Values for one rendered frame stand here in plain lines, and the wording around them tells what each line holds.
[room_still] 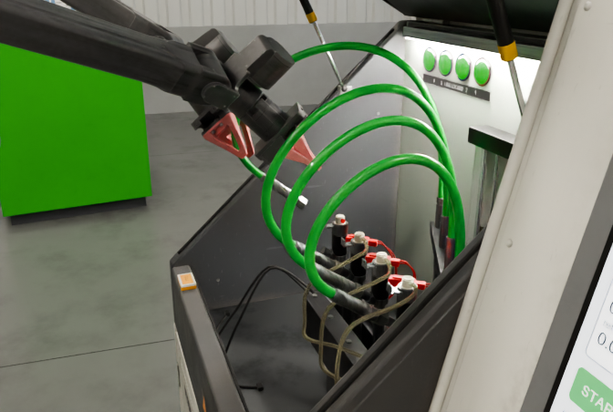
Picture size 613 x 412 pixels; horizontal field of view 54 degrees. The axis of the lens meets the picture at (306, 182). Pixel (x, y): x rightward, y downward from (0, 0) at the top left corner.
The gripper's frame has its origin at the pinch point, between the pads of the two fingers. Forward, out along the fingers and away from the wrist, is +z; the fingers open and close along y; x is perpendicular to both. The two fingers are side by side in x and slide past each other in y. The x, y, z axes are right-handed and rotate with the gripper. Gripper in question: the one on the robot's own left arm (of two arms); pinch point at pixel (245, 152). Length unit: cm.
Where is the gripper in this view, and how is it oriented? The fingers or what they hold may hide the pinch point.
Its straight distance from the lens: 109.0
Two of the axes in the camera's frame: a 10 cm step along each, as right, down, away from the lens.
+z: 6.0, 7.9, -1.3
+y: 3.3, -1.0, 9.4
